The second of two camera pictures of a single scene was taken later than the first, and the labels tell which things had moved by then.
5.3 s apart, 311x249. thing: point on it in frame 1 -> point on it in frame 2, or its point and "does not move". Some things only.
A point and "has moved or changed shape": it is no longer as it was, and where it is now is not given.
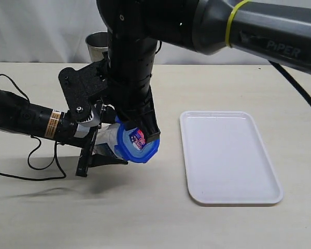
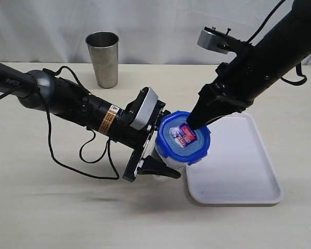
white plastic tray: x=227 y=161 does not move
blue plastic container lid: x=131 y=145 has moved or changed shape
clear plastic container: x=108 y=134 has moved or changed shape
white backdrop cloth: x=55 y=31 does not move
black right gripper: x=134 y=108 -> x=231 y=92
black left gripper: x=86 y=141 -> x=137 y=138
